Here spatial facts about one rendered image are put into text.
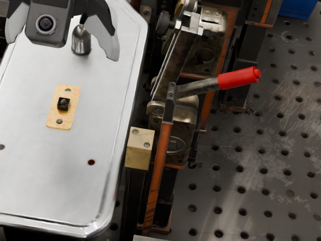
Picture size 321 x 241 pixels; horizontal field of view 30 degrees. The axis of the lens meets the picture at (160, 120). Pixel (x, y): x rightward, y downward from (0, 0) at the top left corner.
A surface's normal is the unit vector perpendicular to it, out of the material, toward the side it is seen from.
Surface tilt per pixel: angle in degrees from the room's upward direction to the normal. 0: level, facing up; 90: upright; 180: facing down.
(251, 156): 0
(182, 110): 0
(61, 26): 31
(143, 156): 90
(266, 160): 0
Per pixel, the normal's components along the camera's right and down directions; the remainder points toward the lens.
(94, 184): 0.11, -0.60
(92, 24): -0.13, 0.78
